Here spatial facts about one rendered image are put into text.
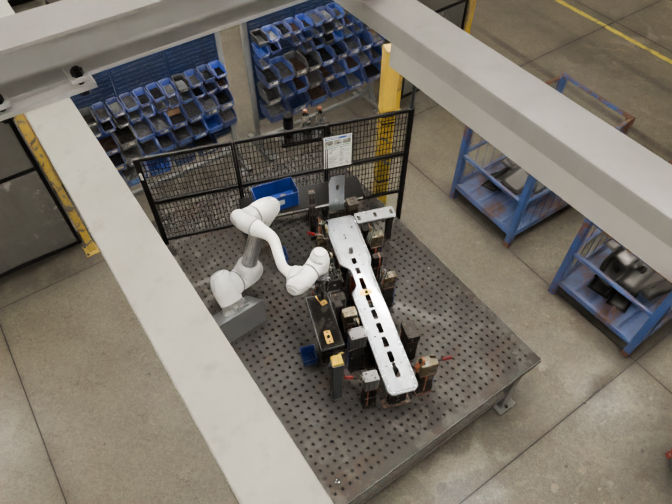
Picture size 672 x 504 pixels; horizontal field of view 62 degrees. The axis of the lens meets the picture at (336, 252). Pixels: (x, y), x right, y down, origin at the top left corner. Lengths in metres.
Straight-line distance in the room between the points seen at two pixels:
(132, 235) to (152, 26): 0.48
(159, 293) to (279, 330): 3.10
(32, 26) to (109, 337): 3.99
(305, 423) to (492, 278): 2.31
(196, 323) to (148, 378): 3.94
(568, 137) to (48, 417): 4.26
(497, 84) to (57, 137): 0.79
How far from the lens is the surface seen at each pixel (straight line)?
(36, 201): 5.04
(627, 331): 4.97
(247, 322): 3.75
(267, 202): 3.36
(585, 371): 4.84
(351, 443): 3.48
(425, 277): 4.09
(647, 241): 1.06
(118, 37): 1.16
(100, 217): 0.86
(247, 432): 0.63
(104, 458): 4.49
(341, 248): 3.82
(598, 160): 1.06
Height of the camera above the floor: 3.98
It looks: 52 degrees down
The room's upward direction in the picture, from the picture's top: straight up
